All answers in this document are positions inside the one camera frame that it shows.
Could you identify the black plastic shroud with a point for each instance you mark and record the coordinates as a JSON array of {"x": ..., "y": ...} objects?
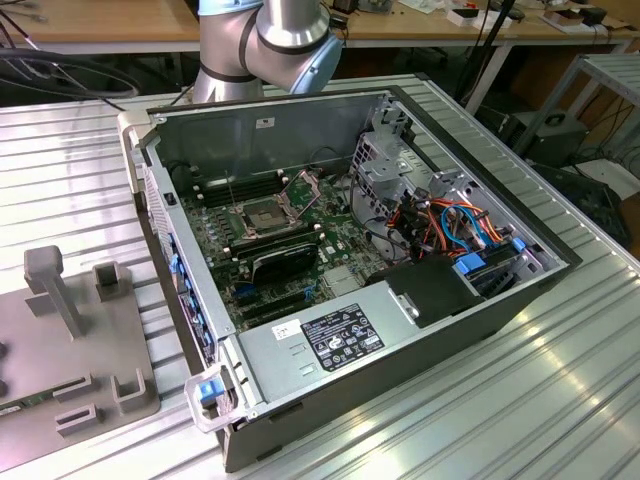
[{"x": 435, "y": 290}]

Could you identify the grey parts rack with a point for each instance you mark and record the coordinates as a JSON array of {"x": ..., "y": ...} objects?
[{"x": 100, "y": 340}]

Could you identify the blue case release latch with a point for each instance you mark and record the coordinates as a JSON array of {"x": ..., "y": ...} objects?
[{"x": 209, "y": 391}]

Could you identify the wooden desk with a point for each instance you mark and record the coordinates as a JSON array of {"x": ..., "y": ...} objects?
[
  {"x": 410, "y": 27},
  {"x": 100, "y": 20}
]

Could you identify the black stand pole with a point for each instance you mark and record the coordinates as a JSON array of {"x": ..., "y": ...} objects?
[{"x": 497, "y": 22}]

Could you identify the green motherboard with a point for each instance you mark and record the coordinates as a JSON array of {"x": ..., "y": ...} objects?
[{"x": 340, "y": 235}]

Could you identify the silver chipset heatsink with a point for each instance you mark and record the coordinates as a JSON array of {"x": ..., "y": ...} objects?
[{"x": 342, "y": 280}]

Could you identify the metal slat side table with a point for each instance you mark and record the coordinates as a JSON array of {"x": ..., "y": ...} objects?
[{"x": 620, "y": 70}]

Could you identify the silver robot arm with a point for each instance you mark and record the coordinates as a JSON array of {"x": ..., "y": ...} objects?
[{"x": 290, "y": 30}]

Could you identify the CPU socket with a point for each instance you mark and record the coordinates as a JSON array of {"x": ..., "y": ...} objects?
[{"x": 262, "y": 218}]

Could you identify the black equipment case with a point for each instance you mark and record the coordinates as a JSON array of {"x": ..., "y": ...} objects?
[{"x": 555, "y": 140}]

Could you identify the black graphics card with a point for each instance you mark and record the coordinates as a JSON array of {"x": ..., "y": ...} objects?
[{"x": 282, "y": 265}]

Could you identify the small black case knob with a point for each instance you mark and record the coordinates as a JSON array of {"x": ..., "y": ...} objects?
[{"x": 170, "y": 198}]

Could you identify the white box with red mark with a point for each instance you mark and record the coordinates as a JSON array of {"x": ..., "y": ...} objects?
[{"x": 465, "y": 19}]

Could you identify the silver power supply unit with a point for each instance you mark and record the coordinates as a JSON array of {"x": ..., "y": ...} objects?
[{"x": 280, "y": 360}]

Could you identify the green RAM stick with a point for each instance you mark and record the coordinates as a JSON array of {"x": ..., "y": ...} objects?
[{"x": 25, "y": 402}]

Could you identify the black expansion slot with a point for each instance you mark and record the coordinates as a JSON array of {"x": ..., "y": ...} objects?
[
  {"x": 277, "y": 315},
  {"x": 272, "y": 301}
]

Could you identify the black RAM slot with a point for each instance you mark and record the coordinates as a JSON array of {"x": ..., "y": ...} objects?
[
  {"x": 250, "y": 194},
  {"x": 242, "y": 252},
  {"x": 270, "y": 236},
  {"x": 250, "y": 182},
  {"x": 270, "y": 241},
  {"x": 250, "y": 177},
  {"x": 250, "y": 188}
]

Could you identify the black bag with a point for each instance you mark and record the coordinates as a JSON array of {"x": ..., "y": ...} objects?
[{"x": 590, "y": 200}]

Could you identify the black power adapter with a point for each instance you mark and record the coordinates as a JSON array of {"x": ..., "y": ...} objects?
[{"x": 596, "y": 16}]

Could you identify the thin metal locking lever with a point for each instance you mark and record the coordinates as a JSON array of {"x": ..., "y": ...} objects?
[{"x": 231, "y": 187}]

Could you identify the blue slot clip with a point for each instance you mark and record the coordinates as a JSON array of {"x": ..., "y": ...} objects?
[
  {"x": 187, "y": 286},
  {"x": 202, "y": 334},
  {"x": 173, "y": 263}
]

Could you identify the open black PC case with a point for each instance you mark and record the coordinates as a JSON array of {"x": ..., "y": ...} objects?
[{"x": 215, "y": 135}]

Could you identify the silver drive cage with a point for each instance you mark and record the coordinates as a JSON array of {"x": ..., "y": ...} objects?
[{"x": 385, "y": 170}]

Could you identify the brown cardboard box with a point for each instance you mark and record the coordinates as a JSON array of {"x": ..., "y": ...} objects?
[{"x": 562, "y": 20}]

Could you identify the blue disk carrier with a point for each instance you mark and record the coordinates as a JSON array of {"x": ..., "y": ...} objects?
[{"x": 470, "y": 263}]

